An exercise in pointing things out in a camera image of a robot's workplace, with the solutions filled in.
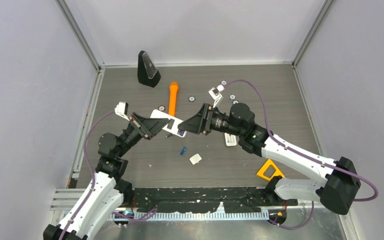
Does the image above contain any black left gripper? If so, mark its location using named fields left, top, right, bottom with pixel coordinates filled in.
left=116, top=112, right=169, bottom=158

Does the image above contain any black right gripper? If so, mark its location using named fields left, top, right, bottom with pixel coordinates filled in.
left=178, top=103, right=244, bottom=137

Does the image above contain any red white remote control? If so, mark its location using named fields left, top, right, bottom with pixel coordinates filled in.
left=150, top=109, right=187, bottom=138

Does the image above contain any blue battery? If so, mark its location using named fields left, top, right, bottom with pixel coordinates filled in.
left=180, top=146, right=187, bottom=156

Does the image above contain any white battery cover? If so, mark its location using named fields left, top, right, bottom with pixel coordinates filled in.
left=189, top=153, right=202, bottom=165

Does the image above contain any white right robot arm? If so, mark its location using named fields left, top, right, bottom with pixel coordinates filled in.
left=178, top=103, right=361, bottom=215

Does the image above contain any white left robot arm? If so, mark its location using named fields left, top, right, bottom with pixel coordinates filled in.
left=43, top=113, right=170, bottom=240

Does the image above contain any black wedge stand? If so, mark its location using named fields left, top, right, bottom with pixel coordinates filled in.
left=137, top=50, right=161, bottom=88

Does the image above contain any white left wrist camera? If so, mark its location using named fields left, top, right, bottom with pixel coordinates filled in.
left=114, top=101, right=130, bottom=122

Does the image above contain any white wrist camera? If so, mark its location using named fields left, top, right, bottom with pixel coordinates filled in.
left=208, top=84, right=225, bottom=108
left=114, top=101, right=130, bottom=122

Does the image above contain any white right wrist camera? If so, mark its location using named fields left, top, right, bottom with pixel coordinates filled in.
left=208, top=84, right=225, bottom=108

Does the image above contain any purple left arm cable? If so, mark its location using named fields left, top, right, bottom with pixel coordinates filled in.
left=57, top=110, right=117, bottom=240

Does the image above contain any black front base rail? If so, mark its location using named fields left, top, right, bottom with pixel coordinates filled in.
left=129, top=186, right=298, bottom=214

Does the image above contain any yellow triangular frame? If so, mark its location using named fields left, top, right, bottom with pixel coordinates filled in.
left=255, top=158, right=285, bottom=181

